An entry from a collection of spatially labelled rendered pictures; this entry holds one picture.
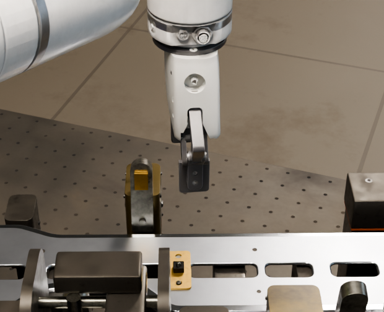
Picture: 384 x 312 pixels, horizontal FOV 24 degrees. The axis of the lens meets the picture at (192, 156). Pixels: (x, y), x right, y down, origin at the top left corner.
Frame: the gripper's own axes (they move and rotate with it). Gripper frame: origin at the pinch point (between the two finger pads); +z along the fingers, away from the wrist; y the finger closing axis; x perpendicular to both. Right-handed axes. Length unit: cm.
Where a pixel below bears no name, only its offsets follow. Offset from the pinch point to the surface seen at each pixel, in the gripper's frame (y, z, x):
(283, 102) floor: 222, 137, -63
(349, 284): 6.0, 27.2, -22.6
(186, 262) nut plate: 24.1, 37.6, -2.3
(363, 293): 4.5, 27.6, -24.2
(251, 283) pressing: 18.5, 37.9, -11.6
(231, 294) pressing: 16.6, 37.9, -8.4
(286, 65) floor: 250, 136, -70
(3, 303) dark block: 6.2, 26.1, 23.6
